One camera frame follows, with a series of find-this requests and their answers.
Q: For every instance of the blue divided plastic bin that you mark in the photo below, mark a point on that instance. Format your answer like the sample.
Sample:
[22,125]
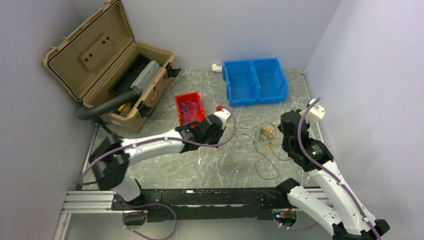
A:
[254,82]

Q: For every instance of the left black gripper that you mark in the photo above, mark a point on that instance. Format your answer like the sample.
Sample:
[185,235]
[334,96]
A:
[219,133]

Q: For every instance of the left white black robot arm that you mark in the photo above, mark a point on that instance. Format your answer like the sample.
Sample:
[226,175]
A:
[111,159]

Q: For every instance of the tan open toolbox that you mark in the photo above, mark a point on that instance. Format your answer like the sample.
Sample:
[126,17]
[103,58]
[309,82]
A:
[97,53]

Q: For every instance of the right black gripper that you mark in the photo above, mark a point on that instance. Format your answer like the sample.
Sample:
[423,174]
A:
[279,127]

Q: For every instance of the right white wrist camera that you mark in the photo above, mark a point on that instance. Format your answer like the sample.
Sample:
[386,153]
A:
[316,113]

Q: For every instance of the black aluminium base frame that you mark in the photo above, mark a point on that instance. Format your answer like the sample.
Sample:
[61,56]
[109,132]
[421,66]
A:
[185,204]

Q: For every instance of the grey canister in toolbox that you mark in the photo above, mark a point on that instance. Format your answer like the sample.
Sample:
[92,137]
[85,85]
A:
[144,79]

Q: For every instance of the red plastic bin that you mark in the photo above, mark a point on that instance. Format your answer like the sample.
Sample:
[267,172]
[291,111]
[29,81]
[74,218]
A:
[189,108]

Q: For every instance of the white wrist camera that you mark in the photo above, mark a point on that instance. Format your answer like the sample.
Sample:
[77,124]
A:
[316,113]
[222,113]

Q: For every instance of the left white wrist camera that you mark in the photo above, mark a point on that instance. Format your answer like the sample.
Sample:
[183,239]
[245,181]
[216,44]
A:
[222,113]

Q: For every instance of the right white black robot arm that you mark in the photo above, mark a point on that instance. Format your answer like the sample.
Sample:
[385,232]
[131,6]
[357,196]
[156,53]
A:
[346,218]

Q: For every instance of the white pipe elbow fitting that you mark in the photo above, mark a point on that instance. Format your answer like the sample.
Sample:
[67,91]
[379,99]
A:
[216,68]

